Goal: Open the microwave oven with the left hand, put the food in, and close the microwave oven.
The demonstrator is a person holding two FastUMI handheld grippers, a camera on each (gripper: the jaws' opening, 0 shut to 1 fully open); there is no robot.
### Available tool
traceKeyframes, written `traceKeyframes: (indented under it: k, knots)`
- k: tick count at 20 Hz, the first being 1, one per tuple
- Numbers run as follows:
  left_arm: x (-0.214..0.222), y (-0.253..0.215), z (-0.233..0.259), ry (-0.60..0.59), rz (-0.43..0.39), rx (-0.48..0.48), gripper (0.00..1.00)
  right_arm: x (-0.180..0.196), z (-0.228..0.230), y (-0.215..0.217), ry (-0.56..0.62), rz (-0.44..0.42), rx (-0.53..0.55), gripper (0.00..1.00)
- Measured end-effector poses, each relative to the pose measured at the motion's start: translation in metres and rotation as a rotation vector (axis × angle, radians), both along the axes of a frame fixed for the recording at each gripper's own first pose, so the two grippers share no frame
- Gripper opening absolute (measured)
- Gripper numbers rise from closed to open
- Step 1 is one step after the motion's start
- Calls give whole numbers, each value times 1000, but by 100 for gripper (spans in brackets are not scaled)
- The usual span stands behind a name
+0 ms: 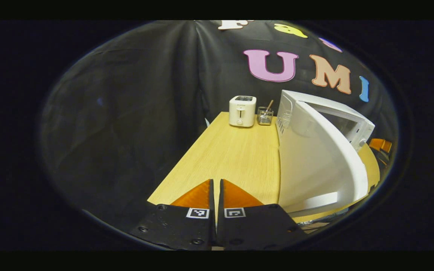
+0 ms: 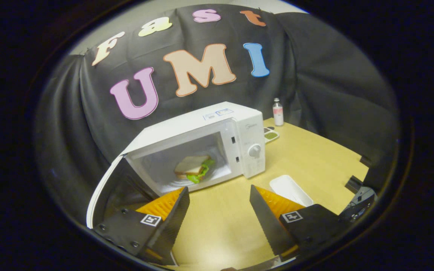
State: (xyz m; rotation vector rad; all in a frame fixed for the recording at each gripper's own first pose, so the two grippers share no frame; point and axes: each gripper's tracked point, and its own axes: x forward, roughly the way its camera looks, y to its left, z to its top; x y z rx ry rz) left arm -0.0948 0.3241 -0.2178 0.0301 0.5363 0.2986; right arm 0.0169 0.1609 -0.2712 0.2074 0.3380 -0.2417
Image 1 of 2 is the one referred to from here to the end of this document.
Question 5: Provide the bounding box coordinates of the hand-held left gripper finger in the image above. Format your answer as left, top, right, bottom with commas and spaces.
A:
217, 179, 309, 251
130, 179, 217, 251

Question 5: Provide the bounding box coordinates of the white microwave oven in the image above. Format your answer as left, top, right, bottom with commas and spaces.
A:
276, 90, 376, 218

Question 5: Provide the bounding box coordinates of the white toaster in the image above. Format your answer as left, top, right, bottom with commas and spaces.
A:
229, 95, 257, 128

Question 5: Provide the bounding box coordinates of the clear holder with chopsticks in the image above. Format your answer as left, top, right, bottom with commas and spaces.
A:
257, 99, 275, 126

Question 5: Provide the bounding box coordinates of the black backdrop cloth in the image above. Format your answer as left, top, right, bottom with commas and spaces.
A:
40, 21, 398, 226

